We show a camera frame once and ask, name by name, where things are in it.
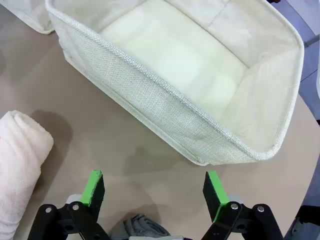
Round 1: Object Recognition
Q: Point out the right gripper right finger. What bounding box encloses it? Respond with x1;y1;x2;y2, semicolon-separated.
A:
199;170;285;240

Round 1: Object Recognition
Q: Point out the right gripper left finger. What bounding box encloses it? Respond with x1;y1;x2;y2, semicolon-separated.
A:
27;169;111;240

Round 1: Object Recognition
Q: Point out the grey towel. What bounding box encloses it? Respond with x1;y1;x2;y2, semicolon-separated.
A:
111;213;173;240

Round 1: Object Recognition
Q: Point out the pale pink towel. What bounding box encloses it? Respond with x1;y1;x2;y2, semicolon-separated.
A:
0;109;55;240

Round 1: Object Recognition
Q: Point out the cream fabric storage basket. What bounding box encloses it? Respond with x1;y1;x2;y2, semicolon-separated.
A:
44;0;306;166
3;0;56;35

